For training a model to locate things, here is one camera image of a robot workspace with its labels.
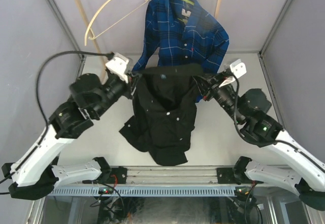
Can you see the blue plaid shirt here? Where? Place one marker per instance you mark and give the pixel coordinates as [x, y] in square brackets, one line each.
[182, 34]

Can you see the black shirt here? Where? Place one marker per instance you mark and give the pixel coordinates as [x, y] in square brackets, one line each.
[164, 106]

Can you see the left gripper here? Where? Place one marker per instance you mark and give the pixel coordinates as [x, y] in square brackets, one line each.
[128, 88]

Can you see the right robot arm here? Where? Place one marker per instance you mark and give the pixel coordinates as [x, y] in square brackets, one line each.
[304, 178]

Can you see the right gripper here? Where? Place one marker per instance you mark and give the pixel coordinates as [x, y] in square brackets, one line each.
[209, 84]

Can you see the blue slotted cable duct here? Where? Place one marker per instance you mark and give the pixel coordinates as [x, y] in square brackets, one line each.
[144, 191]

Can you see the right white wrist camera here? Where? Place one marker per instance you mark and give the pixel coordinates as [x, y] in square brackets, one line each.
[232, 71]

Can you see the wooden clothes rack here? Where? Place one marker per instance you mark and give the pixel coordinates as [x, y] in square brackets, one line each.
[101, 43]

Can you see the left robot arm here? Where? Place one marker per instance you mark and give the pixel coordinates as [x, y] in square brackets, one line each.
[34, 176]

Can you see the left black mount plate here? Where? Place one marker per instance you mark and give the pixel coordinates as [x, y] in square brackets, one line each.
[118, 175]

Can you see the right black mount plate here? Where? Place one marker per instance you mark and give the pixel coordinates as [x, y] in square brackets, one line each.
[225, 175]

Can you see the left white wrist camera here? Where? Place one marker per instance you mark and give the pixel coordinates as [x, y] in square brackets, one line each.
[119, 65]

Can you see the cream wooden hanger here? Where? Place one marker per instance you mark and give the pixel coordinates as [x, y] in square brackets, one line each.
[114, 18]

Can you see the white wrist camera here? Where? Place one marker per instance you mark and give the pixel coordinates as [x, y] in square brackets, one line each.
[119, 65]
[232, 71]

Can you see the black mount plate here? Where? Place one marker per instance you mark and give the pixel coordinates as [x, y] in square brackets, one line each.
[225, 175]
[118, 175]

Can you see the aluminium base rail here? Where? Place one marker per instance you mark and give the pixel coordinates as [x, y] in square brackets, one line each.
[172, 174]

